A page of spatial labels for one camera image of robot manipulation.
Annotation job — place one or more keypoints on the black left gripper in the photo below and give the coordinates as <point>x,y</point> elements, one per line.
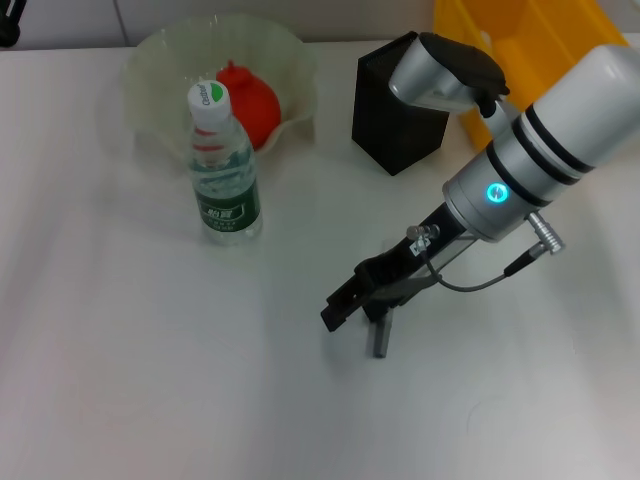
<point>7,32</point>

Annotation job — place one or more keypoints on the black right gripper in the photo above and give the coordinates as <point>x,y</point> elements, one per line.
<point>430,245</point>

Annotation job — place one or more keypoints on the grey pen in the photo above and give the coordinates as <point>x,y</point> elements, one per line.
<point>381,337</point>

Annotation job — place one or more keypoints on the black mesh pen holder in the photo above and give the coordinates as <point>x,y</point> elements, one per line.
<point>395,135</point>

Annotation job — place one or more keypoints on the clear green-label water bottle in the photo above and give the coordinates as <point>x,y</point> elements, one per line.
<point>225,190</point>

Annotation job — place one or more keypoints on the red-orange fruit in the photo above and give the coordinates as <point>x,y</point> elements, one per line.
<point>260,110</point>

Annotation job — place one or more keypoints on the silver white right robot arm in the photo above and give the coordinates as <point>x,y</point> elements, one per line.
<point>545,150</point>

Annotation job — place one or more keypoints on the pale green glass fruit bowl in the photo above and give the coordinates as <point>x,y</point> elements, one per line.
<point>160,75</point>

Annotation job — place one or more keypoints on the short silver plug connector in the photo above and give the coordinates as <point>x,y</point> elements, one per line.
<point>422,231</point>

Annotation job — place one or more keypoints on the yellow plastic bin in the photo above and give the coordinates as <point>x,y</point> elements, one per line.
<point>530,50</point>

